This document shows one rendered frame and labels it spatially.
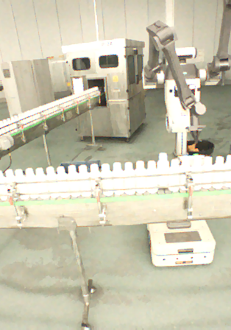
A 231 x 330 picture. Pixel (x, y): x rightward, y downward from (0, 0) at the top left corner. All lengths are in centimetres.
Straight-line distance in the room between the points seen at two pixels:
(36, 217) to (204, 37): 1304
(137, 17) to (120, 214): 1238
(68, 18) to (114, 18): 224
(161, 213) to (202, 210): 22
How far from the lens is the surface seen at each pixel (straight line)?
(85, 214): 131
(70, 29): 1341
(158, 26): 133
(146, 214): 131
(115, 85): 479
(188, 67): 180
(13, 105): 721
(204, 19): 1383
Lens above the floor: 166
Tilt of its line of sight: 24 degrees down
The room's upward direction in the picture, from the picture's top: 5 degrees counter-clockwise
